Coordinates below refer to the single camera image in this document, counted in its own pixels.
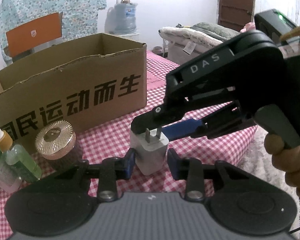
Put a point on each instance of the orange appliance carton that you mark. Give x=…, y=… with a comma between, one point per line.
x=33, y=33

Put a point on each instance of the white charger plug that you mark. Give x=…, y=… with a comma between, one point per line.
x=150, y=152

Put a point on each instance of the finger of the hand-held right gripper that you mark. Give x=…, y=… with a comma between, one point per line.
x=182, y=129
x=150, y=120

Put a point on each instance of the green dropper bottle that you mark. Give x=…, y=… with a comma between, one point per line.
x=21, y=161

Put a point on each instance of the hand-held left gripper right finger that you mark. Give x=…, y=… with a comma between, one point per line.
x=172, y=166

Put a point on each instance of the clear plastic bottle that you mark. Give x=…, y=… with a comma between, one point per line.
x=0, y=172

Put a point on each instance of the person's right hand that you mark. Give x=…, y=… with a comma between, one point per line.
x=295, y=162

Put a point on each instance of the jar with gold lid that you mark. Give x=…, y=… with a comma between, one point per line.
x=56, y=142

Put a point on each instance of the small bowl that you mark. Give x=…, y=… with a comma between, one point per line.
x=157, y=49

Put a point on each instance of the pink checked tablecloth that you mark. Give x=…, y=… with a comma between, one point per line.
x=107, y=140

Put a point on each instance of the brown wooden door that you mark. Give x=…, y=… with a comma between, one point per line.
x=236, y=2

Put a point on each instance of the brown cardboard box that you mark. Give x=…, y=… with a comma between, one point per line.
x=72, y=80

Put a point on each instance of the grey blanket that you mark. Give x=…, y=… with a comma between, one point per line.
x=210, y=30

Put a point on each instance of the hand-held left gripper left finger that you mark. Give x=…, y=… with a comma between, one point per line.
x=130, y=163

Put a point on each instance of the white mattress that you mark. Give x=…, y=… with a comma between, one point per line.
x=190, y=45

